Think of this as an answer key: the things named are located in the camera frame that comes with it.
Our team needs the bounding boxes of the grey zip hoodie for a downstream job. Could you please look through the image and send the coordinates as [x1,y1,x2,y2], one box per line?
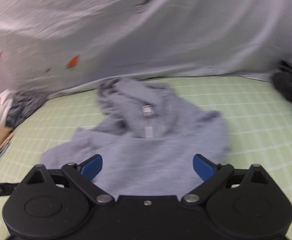
[40,78,231,197]

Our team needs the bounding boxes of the blue plaid shirt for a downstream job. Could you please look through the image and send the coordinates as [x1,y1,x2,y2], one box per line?
[6,92,48,129]

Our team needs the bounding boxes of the white folded garment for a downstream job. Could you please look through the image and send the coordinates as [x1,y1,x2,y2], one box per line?
[0,89,15,126]

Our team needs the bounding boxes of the grey carrot print blanket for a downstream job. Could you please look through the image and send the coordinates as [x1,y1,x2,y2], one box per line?
[0,0,292,94]

